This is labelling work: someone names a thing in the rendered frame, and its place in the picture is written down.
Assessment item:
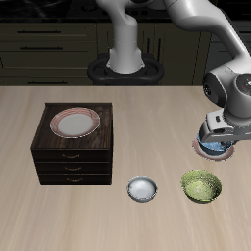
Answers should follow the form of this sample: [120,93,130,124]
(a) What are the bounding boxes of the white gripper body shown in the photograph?
[198,123,251,144]

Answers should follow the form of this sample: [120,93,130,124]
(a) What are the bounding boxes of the blue bowl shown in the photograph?
[197,132,235,157]

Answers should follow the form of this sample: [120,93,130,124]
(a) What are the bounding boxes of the red rimmed white plate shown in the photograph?
[49,107,101,139]
[191,136,236,162]

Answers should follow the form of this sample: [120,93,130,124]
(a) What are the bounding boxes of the green bowl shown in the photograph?
[180,169,224,205]

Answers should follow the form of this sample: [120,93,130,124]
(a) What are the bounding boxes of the small white bowl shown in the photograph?
[126,176,159,204]

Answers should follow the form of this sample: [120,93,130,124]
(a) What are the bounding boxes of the dark wooden cabinet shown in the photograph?
[30,102,114,186]

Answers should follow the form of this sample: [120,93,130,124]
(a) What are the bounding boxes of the dark kitchen cupboards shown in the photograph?
[0,0,251,87]

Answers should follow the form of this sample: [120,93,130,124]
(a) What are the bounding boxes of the flat black base plate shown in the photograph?
[87,53,165,86]

